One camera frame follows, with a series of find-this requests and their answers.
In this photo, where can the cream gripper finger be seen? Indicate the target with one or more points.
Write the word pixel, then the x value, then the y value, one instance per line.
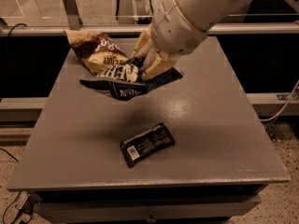
pixel 156 62
pixel 144 46

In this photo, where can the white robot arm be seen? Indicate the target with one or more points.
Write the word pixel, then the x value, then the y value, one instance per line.
pixel 206 13

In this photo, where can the metal window rail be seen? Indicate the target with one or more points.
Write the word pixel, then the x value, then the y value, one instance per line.
pixel 134 30

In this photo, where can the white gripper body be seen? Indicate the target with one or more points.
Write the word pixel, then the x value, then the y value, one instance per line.
pixel 175 28

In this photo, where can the grey table drawer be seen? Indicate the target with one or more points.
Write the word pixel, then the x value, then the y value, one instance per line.
pixel 225 206

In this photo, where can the brown Late July chip bag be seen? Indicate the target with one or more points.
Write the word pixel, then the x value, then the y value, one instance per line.
pixel 97 51

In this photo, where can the left metal rail bracket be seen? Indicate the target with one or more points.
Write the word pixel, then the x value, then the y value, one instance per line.
pixel 73 18

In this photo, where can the blue chip bag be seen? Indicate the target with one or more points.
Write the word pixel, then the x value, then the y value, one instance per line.
pixel 123 81

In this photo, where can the black rxbar chocolate bar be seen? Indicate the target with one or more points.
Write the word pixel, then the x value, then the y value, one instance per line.
pixel 144 144

